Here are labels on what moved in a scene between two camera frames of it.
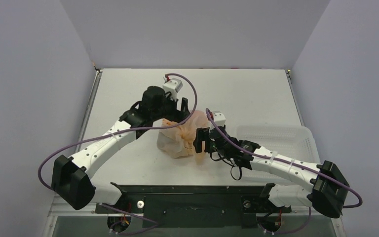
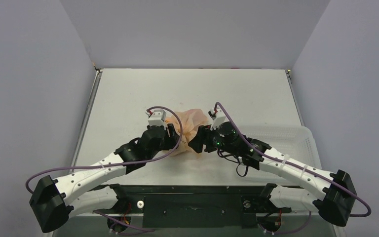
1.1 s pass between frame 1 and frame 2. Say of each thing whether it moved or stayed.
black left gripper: moved
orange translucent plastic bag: stayed
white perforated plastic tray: stayed
